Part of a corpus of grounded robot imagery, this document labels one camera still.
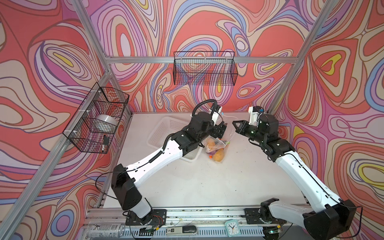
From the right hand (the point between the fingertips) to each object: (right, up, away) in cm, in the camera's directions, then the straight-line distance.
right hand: (233, 125), depth 74 cm
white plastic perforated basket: (-42, -2, +27) cm, 50 cm away
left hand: (-7, +3, -4) cm, 9 cm away
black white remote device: (-24, -48, -8) cm, 54 cm away
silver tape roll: (-63, +2, -2) cm, 63 cm away
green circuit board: (-44, -52, -2) cm, 69 cm away
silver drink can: (-60, -48, -8) cm, 77 cm away
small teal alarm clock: (-1, -49, -5) cm, 49 cm away
